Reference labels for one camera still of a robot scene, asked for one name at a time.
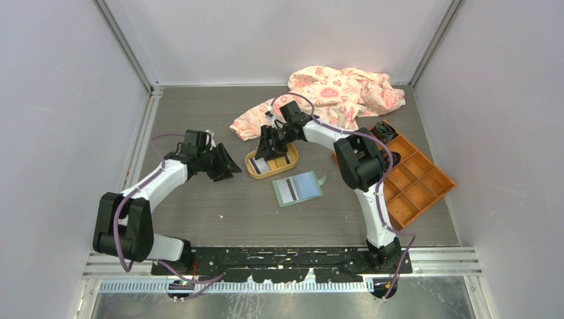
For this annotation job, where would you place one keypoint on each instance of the aluminium frame rail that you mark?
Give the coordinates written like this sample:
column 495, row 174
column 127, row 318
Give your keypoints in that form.
column 123, row 32

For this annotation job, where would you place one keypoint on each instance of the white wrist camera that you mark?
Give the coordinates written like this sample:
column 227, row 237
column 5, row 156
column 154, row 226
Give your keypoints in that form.
column 210, row 143
column 273, row 117

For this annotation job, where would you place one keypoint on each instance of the green card holder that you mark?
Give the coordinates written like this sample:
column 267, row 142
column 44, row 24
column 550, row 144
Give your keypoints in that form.
column 308, row 186

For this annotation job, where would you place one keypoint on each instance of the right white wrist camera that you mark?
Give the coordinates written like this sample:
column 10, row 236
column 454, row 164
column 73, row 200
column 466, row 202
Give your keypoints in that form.
column 273, row 117

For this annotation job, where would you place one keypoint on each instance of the rolled brown tie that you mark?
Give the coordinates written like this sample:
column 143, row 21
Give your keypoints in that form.
column 395, row 159

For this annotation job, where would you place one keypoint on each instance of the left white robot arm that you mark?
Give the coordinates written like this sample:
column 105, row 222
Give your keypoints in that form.
column 124, row 226

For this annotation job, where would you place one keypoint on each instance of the pink patterned garment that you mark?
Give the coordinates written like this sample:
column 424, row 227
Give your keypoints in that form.
column 340, row 96

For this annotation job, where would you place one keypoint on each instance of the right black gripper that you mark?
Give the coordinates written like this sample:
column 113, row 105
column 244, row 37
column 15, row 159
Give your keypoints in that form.
column 264, row 150

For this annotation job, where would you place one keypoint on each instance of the yellow oval tray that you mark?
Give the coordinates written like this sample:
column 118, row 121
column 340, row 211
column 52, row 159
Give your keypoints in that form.
column 277, row 165

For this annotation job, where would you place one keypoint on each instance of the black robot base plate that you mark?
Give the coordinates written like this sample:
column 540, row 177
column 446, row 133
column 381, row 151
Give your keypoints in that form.
column 282, row 264

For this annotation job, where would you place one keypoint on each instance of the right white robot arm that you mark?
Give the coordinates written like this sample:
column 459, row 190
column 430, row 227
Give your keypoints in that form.
column 361, row 165

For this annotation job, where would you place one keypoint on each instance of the rolled dark tie back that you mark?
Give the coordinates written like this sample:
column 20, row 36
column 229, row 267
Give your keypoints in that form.
column 384, row 132

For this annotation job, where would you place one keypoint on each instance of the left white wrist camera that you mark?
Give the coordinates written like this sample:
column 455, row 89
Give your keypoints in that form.
column 210, row 143

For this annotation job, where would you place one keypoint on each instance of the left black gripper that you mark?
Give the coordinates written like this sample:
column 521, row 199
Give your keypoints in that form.
column 225, row 165

